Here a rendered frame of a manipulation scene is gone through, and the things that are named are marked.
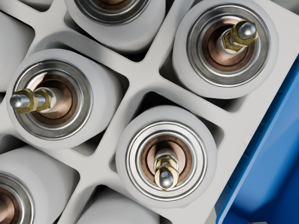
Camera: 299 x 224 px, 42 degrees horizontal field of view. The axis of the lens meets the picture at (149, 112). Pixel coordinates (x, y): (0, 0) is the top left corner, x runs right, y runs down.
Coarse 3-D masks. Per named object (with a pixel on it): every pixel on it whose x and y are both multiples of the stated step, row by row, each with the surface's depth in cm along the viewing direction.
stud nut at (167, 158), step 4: (164, 156) 33; (168, 156) 32; (160, 160) 32; (164, 160) 32; (168, 160) 32; (172, 160) 32; (156, 164) 32; (160, 164) 32; (172, 164) 32; (176, 164) 32; (176, 168) 32
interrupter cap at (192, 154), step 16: (144, 128) 35; (160, 128) 36; (176, 128) 35; (192, 128) 35; (128, 144) 36; (144, 144) 36; (160, 144) 36; (176, 144) 36; (192, 144) 35; (128, 160) 36; (144, 160) 36; (192, 160) 36; (144, 176) 36; (192, 176) 36; (144, 192) 36; (160, 192) 36; (176, 192) 36; (192, 192) 36
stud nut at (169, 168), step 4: (164, 164) 29; (168, 164) 28; (156, 168) 28; (160, 168) 28; (164, 168) 28; (168, 168) 28; (172, 168) 28; (156, 172) 28; (160, 172) 28; (172, 172) 28; (176, 172) 28; (156, 176) 28; (176, 176) 28; (156, 180) 28; (176, 180) 28; (176, 184) 28; (164, 188) 28; (168, 188) 28
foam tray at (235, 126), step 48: (0, 0) 43; (192, 0) 42; (48, 48) 44; (96, 48) 43; (288, 48) 42; (0, 96) 51; (144, 96) 47; (192, 96) 43; (0, 144) 45; (96, 144) 52; (240, 144) 43; (96, 192) 54
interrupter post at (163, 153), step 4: (164, 148) 36; (168, 148) 36; (160, 152) 34; (164, 152) 33; (168, 152) 33; (172, 152) 34; (156, 156) 34; (160, 156) 33; (172, 156) 33; (176, 156) 34; (156, 160) 33; (176, 160) 33
